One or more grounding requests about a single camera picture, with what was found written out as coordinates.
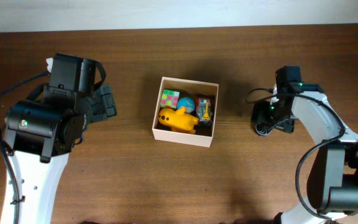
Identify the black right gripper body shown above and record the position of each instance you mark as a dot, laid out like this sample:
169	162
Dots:
266	121

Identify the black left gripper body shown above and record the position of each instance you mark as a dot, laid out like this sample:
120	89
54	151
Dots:
105	101

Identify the black round clock disc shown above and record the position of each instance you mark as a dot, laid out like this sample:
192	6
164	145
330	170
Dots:
262	129

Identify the colourful puzzle cube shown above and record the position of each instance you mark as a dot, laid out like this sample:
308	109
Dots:
169	99

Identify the red grey toy truck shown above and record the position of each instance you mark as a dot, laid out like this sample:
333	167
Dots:
203	111

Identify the yellow plastic toy animal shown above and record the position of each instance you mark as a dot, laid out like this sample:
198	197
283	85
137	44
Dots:
178	120

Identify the blue penguin ball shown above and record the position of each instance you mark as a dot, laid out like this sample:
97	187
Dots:
187	103

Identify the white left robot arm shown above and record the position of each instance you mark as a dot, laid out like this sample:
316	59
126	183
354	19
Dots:
35	144

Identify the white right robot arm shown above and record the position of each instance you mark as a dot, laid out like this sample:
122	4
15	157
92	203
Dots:
326	177

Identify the beige cardboard box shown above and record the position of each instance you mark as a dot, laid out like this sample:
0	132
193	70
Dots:
193	89

